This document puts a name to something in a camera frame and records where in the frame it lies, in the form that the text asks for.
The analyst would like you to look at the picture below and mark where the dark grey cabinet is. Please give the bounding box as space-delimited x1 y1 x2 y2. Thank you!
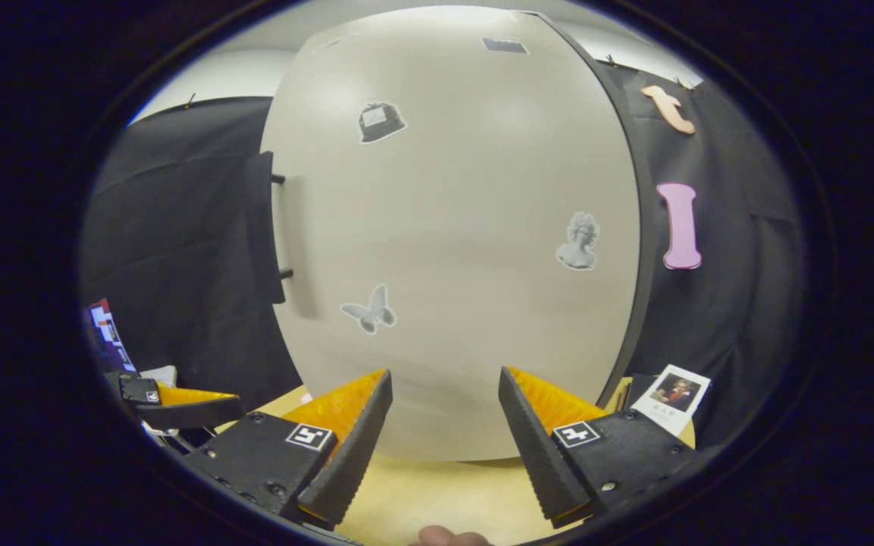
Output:
528 9 656 410

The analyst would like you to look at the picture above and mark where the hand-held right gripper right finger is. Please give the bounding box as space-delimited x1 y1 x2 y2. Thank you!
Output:
498 366 701 530

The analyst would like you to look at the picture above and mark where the white book with photo cover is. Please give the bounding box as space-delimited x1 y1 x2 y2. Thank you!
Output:
629 364 712 438

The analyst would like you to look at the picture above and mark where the black cabinet door handle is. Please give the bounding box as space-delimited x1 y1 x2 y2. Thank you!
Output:
245 150 294 306

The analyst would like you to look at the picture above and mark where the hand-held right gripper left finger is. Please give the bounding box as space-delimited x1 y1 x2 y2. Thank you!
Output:
181 369 395 530

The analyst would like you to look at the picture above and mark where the colourful printed board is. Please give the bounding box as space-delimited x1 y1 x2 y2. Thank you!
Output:
87 297 139 374

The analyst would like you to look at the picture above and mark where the black backdrop cloth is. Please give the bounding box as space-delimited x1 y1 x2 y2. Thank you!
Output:
79 59 811 450

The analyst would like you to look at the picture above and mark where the beige cabinet door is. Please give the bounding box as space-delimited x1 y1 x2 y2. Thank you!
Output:
259 6 643 463

